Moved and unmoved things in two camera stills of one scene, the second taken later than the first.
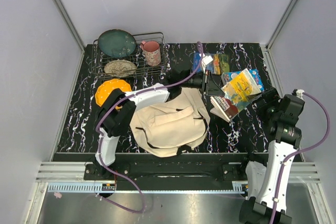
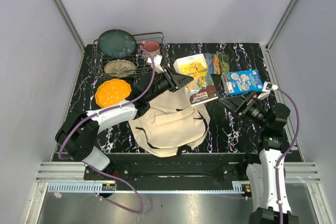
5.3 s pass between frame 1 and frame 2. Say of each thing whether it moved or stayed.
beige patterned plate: stayed
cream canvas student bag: stayed
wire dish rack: stayed
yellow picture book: moved
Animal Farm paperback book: stayed
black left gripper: moved
